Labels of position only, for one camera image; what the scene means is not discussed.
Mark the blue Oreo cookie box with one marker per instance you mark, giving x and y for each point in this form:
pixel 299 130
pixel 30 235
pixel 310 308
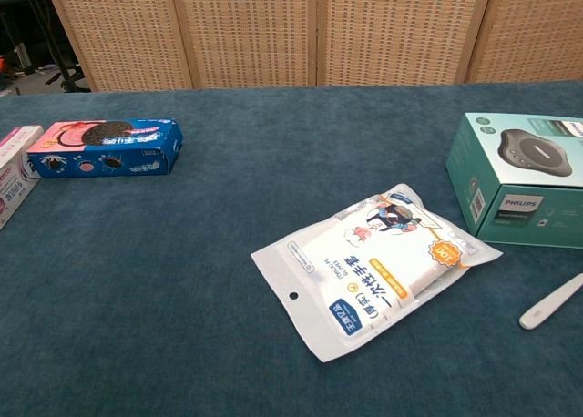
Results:
pixel 132 148

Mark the teal Philips speaker box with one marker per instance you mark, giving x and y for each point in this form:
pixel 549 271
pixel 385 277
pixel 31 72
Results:
pixel 510 171

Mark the white pink toothpaste box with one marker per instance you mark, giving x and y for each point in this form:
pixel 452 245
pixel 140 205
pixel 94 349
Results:
pixel 13 171

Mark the white disposable gloves bag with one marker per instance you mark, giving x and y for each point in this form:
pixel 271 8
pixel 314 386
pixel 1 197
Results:
pixel 378 271

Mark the blue table cloth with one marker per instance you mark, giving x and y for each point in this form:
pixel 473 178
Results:
pixel 182 276

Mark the wooden woven folding screen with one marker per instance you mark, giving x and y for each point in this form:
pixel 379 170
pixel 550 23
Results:
pixel 291 30

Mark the black tripod stand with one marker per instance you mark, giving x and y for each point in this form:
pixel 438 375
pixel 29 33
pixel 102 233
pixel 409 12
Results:
pixel 54 39

